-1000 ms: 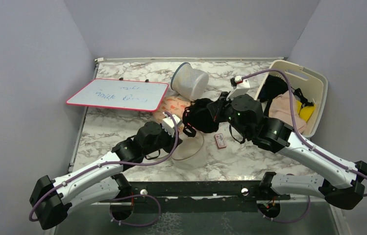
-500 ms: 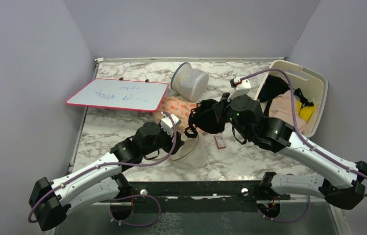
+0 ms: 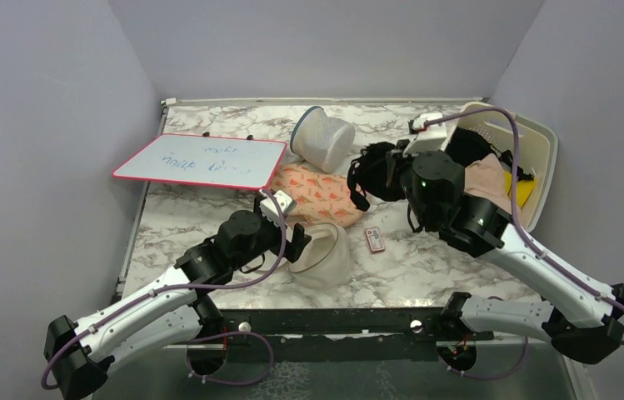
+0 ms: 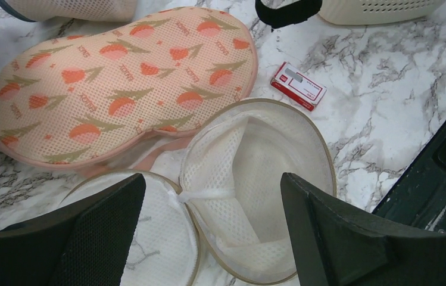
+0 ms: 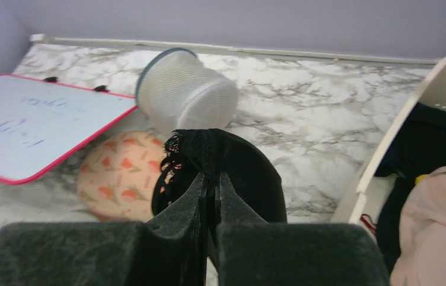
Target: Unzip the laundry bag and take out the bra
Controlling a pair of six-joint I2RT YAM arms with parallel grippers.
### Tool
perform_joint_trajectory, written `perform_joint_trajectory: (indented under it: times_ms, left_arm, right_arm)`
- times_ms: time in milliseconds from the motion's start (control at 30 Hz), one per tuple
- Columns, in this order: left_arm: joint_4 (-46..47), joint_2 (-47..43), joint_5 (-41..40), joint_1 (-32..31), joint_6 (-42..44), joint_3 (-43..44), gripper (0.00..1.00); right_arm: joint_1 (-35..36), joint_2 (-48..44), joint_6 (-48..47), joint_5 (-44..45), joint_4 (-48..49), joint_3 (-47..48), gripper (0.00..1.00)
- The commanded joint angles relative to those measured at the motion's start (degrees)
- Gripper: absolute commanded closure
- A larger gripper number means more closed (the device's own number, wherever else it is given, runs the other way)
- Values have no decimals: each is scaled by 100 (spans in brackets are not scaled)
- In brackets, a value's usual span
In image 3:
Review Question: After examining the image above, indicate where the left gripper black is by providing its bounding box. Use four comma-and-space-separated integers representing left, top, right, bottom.
232, 197, 310, 272

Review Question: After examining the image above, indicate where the black bra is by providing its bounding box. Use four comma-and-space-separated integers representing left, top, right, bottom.
347, 142, 407, 212

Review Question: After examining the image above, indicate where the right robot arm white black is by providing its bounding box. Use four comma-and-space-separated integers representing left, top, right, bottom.
384, 147, 624, 364

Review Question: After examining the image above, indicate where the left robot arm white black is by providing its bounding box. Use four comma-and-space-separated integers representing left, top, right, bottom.
40, 210, 311, 399

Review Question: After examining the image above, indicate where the orange tulip print laundry bag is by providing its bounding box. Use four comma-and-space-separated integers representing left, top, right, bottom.
271, 164, 363, 228

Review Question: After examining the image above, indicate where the white cylindrical mesh laundry bag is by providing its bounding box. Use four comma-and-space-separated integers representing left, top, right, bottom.
289, 106, 355, 173

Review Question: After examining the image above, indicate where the black garment in basket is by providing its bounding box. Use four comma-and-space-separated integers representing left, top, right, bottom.
444, 127, 513, 167

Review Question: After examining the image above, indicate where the small red white card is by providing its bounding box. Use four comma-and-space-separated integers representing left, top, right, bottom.
365, 227, 386, 254

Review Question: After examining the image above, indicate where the pink garment in basket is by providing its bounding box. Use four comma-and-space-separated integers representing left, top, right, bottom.
464, 153, 511, 213

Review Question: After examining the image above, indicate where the pink framed whiteboard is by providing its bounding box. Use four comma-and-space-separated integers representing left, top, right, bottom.
112, 134, 287, 190

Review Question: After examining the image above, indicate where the yellow garment in basket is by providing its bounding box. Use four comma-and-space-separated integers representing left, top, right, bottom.
504, 171, 537, 208

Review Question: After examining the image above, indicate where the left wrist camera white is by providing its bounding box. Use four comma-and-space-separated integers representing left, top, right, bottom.
259, 189, 297, 227

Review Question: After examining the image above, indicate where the black mounting rail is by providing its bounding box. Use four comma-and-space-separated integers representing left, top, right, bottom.
165, 306, 495, 366

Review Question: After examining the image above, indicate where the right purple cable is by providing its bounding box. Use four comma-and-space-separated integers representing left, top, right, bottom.
424, 106, 624, 382

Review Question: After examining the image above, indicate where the purple cable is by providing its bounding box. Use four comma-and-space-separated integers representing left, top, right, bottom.
41, 189, 289, 390
424, 106, 624, 382

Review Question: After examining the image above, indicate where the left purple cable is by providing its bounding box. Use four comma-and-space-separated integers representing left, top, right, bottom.
41, 189, 289, 390

